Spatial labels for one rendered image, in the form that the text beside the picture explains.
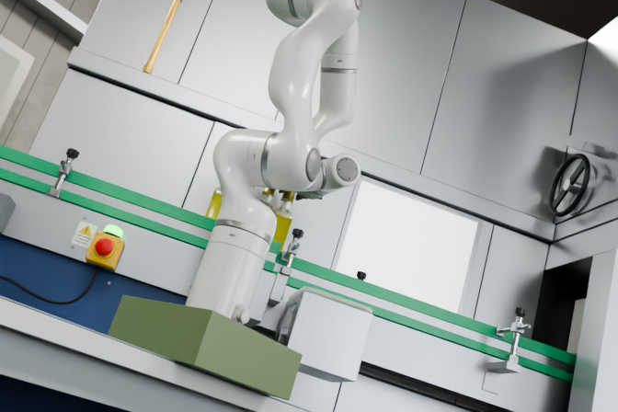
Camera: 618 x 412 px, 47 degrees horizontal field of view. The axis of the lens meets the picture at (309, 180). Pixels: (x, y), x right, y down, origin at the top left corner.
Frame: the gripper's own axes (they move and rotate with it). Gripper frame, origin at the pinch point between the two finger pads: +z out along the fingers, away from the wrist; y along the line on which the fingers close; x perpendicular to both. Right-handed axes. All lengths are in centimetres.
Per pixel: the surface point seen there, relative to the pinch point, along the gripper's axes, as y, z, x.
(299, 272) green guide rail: -7.5, -4.8, 22.1
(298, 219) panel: -9.0, 11.2, 3.4
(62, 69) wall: 70, 231, -89
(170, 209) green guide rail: 31.4, -4.4, 19.7
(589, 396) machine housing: -79, -42, 32
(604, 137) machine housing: -83, -29, -49
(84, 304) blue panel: 42, -1, 49
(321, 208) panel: -14.5, 9.7, -2.3
